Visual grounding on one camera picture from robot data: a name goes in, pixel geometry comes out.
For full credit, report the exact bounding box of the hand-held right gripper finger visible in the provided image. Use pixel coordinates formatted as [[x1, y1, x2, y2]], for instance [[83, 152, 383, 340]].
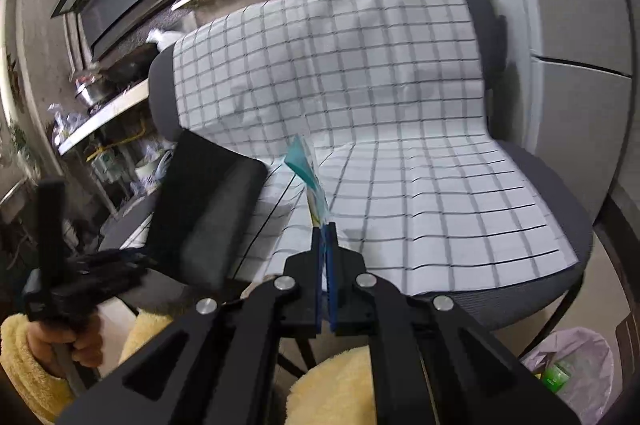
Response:
[[326, 222, 583, 425], [55, 225, 326, 425]]

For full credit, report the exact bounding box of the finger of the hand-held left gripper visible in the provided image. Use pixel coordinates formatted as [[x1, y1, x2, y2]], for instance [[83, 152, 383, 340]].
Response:
[[75, 267, 151, 303], [75, 250, 160, 269]]

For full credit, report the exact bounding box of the teal and white packet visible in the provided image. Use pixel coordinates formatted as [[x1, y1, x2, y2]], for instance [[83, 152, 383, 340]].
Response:
[[284, 135, 333, 296]]

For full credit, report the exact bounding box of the person's left hand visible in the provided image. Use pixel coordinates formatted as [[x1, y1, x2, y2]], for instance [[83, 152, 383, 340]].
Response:
[[25, 315, 106, 378]]

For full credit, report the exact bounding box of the person's yellow fleece clothing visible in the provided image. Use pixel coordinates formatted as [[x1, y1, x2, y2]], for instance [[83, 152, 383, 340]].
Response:
[[120, 310, 376, 425]]

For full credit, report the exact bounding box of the white plastic bag under counter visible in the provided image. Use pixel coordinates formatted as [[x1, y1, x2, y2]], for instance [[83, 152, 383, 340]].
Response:
[[127, 145, 176, 196]]

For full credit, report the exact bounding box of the yellow gas pipe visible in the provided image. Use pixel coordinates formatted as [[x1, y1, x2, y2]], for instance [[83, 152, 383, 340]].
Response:
[[85, 140, 146, 160]]

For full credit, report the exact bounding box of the crumpled clear plastic bag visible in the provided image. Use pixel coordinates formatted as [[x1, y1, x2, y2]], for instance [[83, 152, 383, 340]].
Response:
[[47, 104, 93, 146]]

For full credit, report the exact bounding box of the white kitchen counter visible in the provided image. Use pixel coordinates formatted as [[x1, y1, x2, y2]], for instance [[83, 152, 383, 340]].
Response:
[[57, 80, 151, 156]]

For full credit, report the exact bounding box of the steel cooking pot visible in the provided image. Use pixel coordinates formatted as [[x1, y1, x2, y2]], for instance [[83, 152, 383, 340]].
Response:
[[74, 72, 113, 108]]

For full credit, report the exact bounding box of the white checked cloth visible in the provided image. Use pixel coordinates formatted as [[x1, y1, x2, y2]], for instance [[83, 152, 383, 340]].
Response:
[[172, 0, 581, 298]]

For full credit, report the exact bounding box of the grey office chair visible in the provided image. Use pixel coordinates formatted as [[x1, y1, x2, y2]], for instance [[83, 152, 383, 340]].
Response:
[[97, 0, 596, 378]]

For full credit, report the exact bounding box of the brown wooden furniture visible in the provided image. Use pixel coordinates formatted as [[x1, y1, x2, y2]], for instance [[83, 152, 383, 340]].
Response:
[[615, 305, 640, 356]]

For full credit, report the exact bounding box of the white refrigerator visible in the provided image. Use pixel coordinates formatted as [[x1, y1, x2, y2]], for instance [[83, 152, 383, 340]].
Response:
[[420, 0, 636, 216]]

